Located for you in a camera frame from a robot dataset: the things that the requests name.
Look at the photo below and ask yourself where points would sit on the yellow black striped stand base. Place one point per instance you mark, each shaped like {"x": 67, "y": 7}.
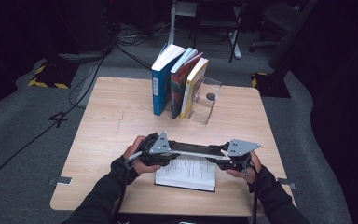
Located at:
{"x": 270, "y": 85}
{"x": 56, "y": 74}

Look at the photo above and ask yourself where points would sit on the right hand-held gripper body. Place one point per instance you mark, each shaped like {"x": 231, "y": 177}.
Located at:
{"x": 240, "y": 149}

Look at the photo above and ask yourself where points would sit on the clear acrylic book rack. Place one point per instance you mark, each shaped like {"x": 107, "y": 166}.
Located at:
{"x": 209, "y": 105}

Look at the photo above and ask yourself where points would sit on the black chair frame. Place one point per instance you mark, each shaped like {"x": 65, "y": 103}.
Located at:
{"x": 216, "y": 25}

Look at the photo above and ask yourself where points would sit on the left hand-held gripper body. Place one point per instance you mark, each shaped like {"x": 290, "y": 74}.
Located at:
{"x": 154, "y": 152}

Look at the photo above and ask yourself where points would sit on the grey tape piece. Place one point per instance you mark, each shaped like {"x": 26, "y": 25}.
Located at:
{"x": 63, "y": 180}
{"x": 287, "y": 183}

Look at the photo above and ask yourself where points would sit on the blue book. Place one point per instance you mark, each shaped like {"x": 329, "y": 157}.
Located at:
{"x": 160, "y": 90}

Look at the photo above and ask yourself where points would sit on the red illustrated book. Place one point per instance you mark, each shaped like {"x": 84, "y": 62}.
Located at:
{"x": 178, "y": 90}

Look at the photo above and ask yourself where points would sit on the black equipment stand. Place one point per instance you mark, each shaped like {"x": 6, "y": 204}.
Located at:
{"x": 87, "y": 31}

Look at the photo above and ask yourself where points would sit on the person's left hand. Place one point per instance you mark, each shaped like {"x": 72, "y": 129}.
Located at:
{"x": 133, "y": 149}

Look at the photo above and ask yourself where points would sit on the black stand pole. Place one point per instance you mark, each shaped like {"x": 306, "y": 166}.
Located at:
{"x": 289, "y": 40}

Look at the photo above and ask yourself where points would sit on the yellow book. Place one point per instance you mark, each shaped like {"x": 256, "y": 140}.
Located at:
{"x": 191, "y": 87}

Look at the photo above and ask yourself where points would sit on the person's right hand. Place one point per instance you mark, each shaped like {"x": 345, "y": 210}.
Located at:
{"x": 254, "y": 168}

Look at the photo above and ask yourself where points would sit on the black office chair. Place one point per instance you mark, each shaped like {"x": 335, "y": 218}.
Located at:
{"x": 276, "y": 15}

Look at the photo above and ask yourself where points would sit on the black book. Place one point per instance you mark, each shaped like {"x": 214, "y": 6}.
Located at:
{"x": 186, "y": 171}

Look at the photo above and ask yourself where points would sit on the white desk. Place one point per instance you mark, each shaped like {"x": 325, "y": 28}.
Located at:
{"x": 170, "y": 31}

